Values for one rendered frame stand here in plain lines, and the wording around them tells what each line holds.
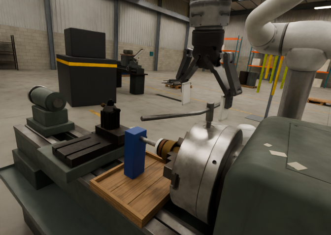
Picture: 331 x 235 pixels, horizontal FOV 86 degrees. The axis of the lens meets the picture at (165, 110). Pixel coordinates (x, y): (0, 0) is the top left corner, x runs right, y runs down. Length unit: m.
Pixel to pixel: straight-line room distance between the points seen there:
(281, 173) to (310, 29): 0.62
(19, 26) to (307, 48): 14.27
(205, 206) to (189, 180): 0.07
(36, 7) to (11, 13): 1.35
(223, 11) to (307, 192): 0.36
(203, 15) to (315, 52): 0.56
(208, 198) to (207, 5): 0.45
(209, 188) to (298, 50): 0.63
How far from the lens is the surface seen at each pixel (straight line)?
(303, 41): 0.88
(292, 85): 0.95
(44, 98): 1.40
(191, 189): 0.53
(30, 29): 14.53
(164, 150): 0.69
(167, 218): 0.77
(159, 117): 0.40
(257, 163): 0.39
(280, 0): 0.57
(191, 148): 0.53
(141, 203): 0.78
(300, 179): 0.39
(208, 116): 0.55
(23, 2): 14.67
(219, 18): 0.43
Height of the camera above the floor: 1.43
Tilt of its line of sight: 17 degrees down
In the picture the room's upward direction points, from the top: 5 degrees clockwise
